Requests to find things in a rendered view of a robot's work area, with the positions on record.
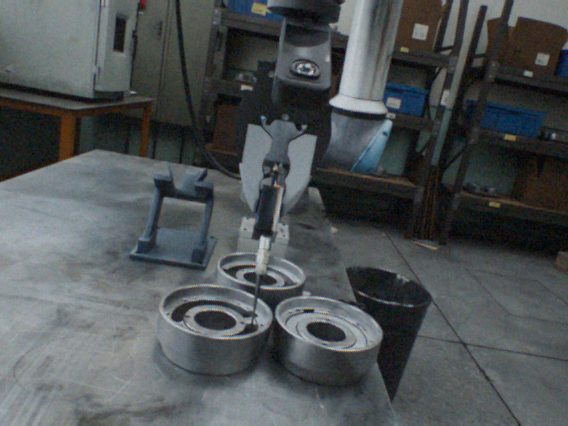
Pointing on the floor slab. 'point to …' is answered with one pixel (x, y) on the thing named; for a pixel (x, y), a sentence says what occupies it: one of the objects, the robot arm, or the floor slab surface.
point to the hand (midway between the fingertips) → (269, 204)
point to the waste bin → (391, 316)
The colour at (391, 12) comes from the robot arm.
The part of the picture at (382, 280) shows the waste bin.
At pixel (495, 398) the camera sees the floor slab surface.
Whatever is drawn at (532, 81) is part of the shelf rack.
